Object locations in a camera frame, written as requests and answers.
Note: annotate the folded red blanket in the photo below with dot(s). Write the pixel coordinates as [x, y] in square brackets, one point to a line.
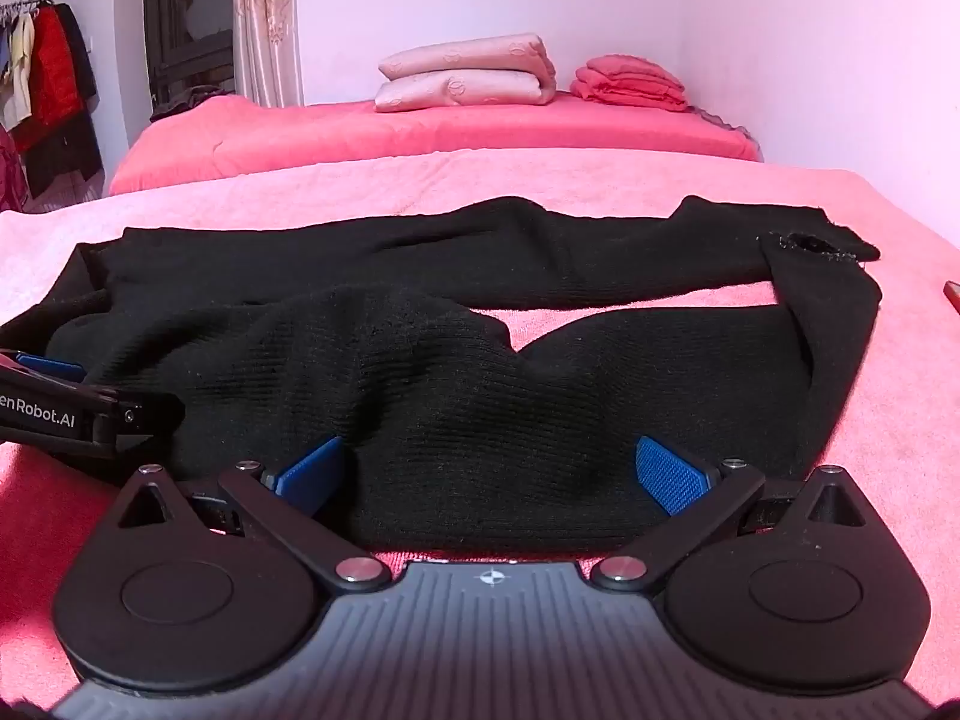
[630, 82]

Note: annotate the pink patterned curtain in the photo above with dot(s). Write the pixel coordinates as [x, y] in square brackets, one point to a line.
[266, 22]

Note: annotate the small red object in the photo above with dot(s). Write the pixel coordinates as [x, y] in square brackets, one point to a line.
[953, 295]

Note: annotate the hanging cream garment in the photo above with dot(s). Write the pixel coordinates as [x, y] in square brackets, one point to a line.
[22, 60]

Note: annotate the hanging black coat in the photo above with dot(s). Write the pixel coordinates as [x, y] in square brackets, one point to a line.
[82, 90]

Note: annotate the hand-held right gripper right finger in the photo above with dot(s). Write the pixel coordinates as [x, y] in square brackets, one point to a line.
[667, 474]

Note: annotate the dark cloth heap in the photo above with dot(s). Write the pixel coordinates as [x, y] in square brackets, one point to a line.
[191, 101]

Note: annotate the red bed sheet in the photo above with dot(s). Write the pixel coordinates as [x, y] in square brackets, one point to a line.
[360, 131]

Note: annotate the black knit pants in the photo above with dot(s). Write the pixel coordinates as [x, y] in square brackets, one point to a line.
[450, 405]

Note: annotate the hanging red jacket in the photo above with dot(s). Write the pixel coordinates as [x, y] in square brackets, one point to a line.
[51, 67]

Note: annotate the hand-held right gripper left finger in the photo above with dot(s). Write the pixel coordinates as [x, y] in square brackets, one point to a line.
[309, 471]

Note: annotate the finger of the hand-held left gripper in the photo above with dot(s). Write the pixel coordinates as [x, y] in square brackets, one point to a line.
[52, 367]

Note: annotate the dark window frame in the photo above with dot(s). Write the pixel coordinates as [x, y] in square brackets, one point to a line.
[187, 22]

